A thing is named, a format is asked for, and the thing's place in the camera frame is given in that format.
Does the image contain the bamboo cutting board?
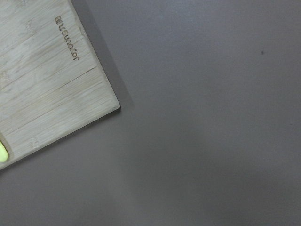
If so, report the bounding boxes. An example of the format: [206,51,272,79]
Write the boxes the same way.
[0,0,120,169]

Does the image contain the yellow toy knife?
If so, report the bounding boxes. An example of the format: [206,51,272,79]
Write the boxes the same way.
[0,141,8,163]

